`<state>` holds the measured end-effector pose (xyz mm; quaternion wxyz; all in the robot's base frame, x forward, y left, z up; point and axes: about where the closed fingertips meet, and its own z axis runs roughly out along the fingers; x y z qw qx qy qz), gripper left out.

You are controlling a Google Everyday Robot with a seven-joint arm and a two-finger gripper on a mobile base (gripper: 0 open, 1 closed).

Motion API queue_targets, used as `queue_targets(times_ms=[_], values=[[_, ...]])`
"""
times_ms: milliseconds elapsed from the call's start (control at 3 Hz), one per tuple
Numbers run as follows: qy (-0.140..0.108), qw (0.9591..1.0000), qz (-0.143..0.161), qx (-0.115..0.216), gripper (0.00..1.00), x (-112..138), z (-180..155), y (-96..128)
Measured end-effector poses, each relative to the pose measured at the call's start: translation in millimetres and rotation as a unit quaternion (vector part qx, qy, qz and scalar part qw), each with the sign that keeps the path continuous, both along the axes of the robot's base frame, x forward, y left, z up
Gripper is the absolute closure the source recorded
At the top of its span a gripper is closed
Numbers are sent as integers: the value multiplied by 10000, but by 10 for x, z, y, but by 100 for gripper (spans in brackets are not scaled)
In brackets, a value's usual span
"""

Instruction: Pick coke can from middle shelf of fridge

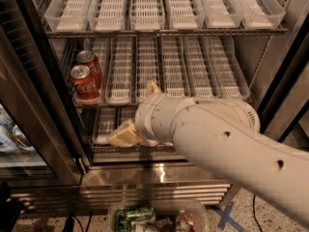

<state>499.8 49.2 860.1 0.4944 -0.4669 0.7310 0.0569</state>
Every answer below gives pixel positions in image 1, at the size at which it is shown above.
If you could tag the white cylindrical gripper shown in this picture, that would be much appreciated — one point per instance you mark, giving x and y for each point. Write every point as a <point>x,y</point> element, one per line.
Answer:
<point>144,119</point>

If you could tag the red coke can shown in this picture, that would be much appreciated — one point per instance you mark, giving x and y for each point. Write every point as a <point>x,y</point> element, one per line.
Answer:
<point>83,82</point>
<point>90,59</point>

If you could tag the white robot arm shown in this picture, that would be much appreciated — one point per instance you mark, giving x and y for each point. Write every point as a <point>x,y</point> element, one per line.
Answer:
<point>223,137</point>

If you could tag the clear can tray under cokes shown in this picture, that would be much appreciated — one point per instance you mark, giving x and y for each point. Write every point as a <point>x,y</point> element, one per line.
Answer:
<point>100,46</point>

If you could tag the steel fridge base grille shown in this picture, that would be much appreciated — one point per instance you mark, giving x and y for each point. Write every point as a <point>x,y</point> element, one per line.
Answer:
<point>112,183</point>

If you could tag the glass fridge door left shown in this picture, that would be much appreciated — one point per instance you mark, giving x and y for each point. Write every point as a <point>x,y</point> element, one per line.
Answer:
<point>35,96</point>

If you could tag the green can in bin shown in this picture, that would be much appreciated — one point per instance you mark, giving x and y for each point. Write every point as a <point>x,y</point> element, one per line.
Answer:
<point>126,218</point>

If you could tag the clear plastic bin on floor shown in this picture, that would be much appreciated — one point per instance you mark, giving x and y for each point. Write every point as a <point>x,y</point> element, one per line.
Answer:
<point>166,212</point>

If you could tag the red bottle in bin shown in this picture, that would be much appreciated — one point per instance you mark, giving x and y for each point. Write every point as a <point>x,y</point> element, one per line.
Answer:
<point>184,222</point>

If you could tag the black plug on floor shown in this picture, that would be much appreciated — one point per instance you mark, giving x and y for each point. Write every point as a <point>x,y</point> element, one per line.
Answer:
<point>69,224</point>

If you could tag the blue tape cross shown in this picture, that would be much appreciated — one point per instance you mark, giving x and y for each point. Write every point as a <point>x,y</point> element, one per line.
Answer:
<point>225,218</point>

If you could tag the bottom wire shelf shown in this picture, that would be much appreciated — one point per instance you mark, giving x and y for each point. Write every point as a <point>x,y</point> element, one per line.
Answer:
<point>108,149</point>

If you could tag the wire shelf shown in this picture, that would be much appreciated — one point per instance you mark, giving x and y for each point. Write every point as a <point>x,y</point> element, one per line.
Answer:
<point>106,103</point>
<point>108,149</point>
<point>168,33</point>

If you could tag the middle wire shelf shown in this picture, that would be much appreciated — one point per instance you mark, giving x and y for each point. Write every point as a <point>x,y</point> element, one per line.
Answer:
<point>106,103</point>

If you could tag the top wire shelf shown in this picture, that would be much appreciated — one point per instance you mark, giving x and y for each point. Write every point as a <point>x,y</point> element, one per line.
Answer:
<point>168,33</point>

